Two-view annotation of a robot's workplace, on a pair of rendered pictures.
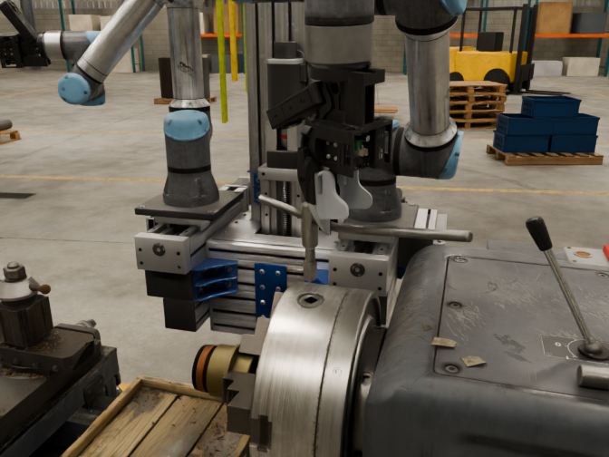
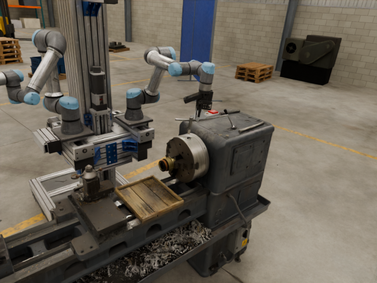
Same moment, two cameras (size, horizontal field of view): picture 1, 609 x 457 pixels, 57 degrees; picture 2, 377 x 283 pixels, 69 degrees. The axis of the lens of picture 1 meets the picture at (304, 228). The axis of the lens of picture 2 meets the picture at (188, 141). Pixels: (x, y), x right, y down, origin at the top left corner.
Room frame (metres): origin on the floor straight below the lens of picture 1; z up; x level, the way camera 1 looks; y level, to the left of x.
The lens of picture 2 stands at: (-0.14, 1.34, 1.98)
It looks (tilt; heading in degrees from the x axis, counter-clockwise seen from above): 26 degrees down; 303
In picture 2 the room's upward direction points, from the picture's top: 4 degrees clockwise
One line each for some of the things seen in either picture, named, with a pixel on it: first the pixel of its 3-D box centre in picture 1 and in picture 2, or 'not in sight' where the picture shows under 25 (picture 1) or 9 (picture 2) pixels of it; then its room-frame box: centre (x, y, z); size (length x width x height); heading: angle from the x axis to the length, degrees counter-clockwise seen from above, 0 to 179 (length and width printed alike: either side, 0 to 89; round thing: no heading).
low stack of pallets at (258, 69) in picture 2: not in sight; (254, 72); (3.26, -7.83, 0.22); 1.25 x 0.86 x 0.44; 86
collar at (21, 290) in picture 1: (16, 285); (89, 173); (0.99, 0.55, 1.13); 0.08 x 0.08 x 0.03
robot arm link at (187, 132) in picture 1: (187, 138); (68, 107); (1.50, 0.31, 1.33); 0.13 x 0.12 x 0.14; 7
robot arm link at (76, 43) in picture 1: (85, 46); (12, 77); (1.59, 0.59, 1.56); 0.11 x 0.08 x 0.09; 97
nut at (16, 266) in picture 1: (14, 269); (88, 168); (0.99, 0.55, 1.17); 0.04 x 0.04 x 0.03
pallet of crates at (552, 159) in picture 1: (545, 128); (55, 62); (7.33, -3.11, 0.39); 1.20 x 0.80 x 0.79; 92
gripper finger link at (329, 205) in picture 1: (331, 207); (201, 116); (0.66, -0.03, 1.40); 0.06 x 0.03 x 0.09; 44
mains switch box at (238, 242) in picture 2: not in sight; (239, 231); (0.38, -0.33, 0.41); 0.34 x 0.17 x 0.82; 74
